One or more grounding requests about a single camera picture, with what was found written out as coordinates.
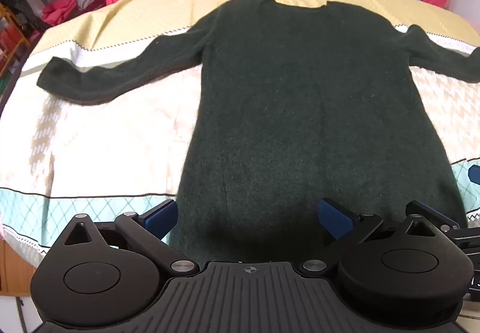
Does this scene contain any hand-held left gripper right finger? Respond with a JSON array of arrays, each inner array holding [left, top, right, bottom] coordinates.
[[300, 198, 437, 275]]

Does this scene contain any yellow and white patterned blanket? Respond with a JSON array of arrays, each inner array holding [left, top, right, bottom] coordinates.
[[0, 0, 480, 270]]

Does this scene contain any wooden bed frame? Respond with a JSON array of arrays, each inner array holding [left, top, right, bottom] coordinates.
[[0, 239, 42, 297]]

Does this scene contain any cluttered wooden shelf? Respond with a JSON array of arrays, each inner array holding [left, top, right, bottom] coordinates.
[[0, 5, 32, 69]]

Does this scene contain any dark red handbag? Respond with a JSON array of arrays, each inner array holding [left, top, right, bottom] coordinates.
[[80, 0, 108, 14]]

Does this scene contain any dark green sweater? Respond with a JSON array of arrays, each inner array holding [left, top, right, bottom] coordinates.
[[36, 0, 480, 266]]

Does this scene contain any red bag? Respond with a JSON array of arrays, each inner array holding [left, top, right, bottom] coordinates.
[[40, 0, 78, 26]]

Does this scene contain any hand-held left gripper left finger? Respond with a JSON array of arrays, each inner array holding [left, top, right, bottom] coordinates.
[[62, 200, 199, 277]]

